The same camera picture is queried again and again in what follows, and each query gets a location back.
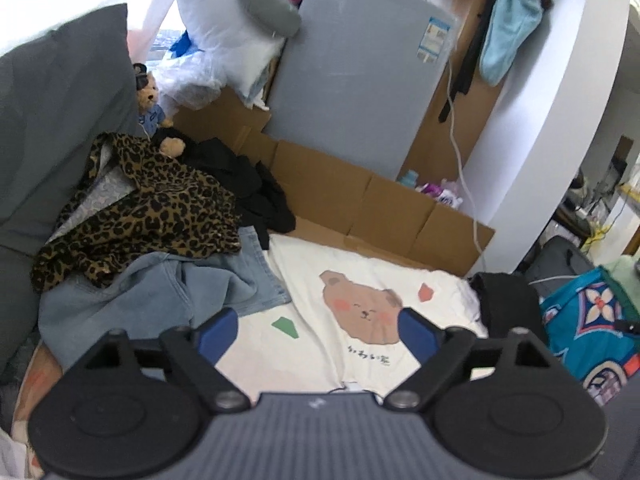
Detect black clothes pile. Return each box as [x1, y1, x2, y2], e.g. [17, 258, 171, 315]
[152, 127, 296, 250]

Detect white cartoon bed sheet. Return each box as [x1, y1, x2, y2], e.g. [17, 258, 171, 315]
[27, 235, 487, 479]

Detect light blue jeans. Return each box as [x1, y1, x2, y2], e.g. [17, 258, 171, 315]
[38, 226, 291, 370]

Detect folded black garment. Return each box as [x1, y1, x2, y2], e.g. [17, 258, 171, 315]
[470, 272, 549, 344]

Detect purple white package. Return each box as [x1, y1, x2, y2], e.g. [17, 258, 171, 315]
[416, 179, 463, 209]

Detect leopard print garment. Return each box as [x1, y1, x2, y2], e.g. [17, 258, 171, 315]
[30, 132, 241, 294]

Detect dark grey suitcase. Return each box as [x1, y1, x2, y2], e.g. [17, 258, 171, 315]
[524, 236, 594, 298]

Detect light blue bottle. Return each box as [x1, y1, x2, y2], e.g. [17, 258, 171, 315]
[398, 170, 419, 188]

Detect brown cardboard sheet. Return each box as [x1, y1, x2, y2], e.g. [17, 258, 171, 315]
[176, 0, 498, 276]

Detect teal patterned jersey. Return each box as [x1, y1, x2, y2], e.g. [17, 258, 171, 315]
[540, 266, 639, 406]

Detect teddy bear in blue shirt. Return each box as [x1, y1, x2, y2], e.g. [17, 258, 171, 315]
[132, 63, 186, 158]

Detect grey appliance box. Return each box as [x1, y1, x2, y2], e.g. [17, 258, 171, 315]
[265, 0, 460, 179]

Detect white pillow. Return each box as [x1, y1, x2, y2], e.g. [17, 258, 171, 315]
[151, 0, 284, 114]

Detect grey pillow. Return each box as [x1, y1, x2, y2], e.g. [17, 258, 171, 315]
[1, 4, 139, 363]

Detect light blue hanging cloth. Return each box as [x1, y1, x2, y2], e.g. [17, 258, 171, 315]
[478, 0, 544, 87]

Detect white cable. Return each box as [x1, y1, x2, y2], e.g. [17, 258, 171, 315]
[418, 0, 494, 279]

